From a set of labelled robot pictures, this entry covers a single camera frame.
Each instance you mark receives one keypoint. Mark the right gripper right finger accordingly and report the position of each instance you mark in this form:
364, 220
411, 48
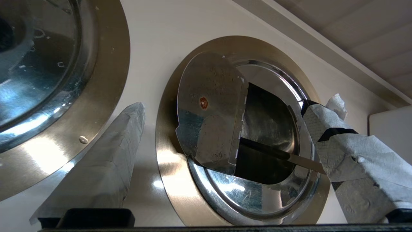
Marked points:
363, 167

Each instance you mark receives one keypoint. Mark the steel ladle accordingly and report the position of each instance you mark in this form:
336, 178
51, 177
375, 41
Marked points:
299, 161

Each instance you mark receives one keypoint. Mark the steel soup pot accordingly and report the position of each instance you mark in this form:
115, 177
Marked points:
267, 122

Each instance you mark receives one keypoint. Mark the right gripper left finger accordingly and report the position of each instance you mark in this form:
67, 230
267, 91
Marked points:
103, 161

